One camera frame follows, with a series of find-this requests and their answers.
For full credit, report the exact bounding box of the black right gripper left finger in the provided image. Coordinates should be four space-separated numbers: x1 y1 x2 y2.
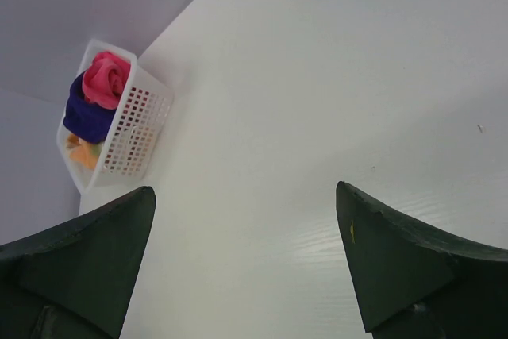
1 186 156 338

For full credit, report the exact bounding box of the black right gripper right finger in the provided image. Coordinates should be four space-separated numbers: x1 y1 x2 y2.
336 181 507 338

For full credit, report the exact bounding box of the purple towel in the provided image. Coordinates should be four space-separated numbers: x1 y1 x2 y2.
63 72 116 144

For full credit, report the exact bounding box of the orange patterned towel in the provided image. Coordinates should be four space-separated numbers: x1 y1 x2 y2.
66 133 103 170

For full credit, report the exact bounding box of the white plastic mesh basket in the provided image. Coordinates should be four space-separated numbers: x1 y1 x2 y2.
56 40 173 195

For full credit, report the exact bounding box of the pink towel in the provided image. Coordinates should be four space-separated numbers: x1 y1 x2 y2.
82 51 131 110

